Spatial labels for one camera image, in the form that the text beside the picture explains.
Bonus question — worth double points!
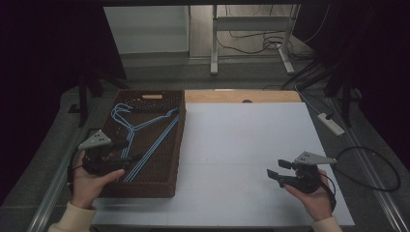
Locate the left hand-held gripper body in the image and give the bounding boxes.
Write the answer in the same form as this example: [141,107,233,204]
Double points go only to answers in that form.
[77,129,131,177]

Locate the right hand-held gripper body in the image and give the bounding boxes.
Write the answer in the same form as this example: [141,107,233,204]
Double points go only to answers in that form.
[278,151,338,194]

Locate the person's left hand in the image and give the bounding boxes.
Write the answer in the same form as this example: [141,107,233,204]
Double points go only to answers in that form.
[70,151,127,210]

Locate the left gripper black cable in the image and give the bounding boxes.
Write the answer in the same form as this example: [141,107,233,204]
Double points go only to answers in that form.
[66,146,85,191]

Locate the white power strip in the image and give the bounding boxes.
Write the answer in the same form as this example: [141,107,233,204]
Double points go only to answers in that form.
[317,112,346,137]

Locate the black metal stand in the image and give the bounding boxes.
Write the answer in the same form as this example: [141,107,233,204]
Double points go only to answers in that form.
[68,64,131,129]
[323,64,363,129]

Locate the black looped floor cable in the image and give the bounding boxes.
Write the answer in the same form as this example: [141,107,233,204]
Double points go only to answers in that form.
[334,146,402,193]

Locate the person's right hand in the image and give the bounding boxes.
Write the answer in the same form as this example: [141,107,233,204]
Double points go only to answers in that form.
[283,169,334,222]

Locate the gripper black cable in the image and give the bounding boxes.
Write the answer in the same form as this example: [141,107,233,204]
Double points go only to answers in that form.
[318,171,337,213]
[66,146,85,191]

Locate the brown woven basket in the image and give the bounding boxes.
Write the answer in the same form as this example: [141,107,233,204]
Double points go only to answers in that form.
[77,89,188,199]

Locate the white panel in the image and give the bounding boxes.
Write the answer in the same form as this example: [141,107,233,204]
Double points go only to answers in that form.
[103,5,190,55]

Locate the white metal desk frame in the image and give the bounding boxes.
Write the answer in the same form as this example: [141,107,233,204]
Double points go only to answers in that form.
[210,3,302,76]

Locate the white table mat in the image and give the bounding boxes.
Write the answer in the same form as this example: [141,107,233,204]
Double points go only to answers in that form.
[81,101,356,226]

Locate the white power strip cable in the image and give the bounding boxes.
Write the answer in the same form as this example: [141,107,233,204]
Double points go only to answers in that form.
[294,83,324,118]

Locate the tangled black floor cables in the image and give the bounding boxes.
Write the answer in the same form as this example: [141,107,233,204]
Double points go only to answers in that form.
[216,4,312,61]

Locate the metal floor rail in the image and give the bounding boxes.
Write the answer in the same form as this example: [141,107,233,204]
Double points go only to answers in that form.
[328,96,410,232]
[27,100,100,232]

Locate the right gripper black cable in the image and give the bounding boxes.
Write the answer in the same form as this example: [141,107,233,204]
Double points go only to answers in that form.
[318,171,337,213]

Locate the thick black cable bundle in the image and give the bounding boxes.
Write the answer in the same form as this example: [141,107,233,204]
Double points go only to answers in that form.
[279,59,337,92]

